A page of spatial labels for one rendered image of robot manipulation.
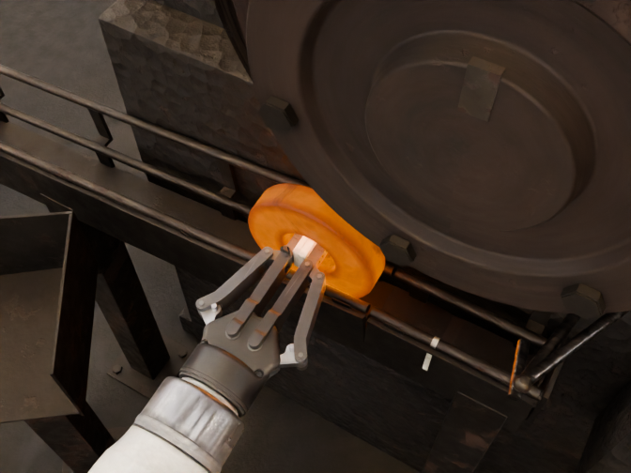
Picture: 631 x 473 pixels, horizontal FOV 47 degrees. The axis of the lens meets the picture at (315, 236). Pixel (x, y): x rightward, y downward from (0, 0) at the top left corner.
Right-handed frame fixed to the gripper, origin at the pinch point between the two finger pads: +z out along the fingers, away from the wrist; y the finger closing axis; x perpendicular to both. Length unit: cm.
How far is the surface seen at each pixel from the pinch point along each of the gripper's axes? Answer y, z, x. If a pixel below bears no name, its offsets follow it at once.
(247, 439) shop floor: -13, -8, -76
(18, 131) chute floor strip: -53, 3, -16
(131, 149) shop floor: -79, 40, -78
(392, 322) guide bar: 10.9, -2.9, -4.8
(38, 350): -26.2, -22.4, -14.7
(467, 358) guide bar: 19.4, -2.9, -4.9
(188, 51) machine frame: -19.9, 8.2, 10.6
